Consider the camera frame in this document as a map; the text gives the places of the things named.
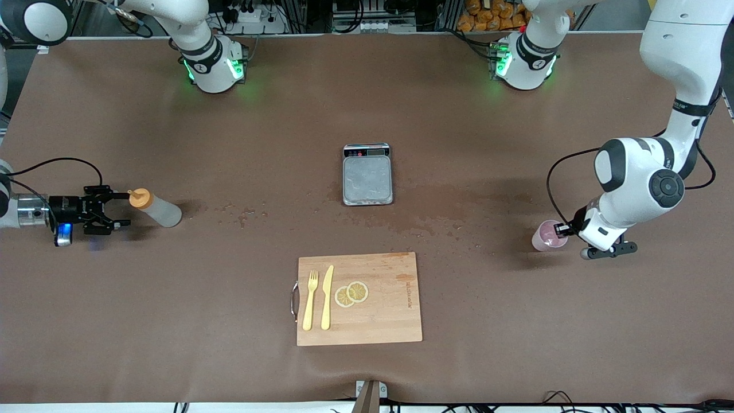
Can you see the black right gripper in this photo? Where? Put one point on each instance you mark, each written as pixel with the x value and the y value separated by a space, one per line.
pixel 64 206

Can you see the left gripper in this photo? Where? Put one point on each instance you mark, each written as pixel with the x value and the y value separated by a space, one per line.
pixel 576 221

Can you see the pink cup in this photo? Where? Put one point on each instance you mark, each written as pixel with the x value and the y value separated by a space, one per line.
pixel 543 238

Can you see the clear squeeze bottle orange cap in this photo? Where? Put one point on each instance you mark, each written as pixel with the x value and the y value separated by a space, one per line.
pixel 160 211

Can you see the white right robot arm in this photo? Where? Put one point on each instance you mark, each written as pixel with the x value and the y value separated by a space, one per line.
pixel 206 57

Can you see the silver kitchen scale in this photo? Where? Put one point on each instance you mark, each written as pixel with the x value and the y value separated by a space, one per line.
pixel 367 178

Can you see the wooden cutting board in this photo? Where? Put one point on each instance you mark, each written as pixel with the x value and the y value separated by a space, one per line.
pixel 378 310

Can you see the orange snack pile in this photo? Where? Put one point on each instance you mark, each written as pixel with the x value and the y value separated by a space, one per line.
pixel 487 17

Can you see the lemon slice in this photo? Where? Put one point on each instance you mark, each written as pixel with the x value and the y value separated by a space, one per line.
pixel 343 297
pixel 358 291

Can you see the yellow plastic fork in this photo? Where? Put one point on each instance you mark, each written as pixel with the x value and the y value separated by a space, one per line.
pixel 310 304

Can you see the white power strip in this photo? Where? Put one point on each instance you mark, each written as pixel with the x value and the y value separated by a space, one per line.
pixel 252 20

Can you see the yellow plastic knife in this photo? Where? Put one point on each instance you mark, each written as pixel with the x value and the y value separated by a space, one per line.
pixel 327 301

